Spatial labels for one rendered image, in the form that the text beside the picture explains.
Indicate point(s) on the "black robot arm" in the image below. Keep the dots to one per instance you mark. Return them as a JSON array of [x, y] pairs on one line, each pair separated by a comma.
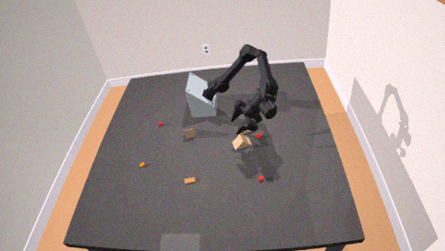
[[267, 83]]

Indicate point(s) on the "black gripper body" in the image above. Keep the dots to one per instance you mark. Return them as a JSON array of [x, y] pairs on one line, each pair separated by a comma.
[[248, 110]]

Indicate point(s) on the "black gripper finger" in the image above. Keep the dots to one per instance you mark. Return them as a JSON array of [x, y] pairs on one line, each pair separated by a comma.
[[241, 129], [236, 113]]

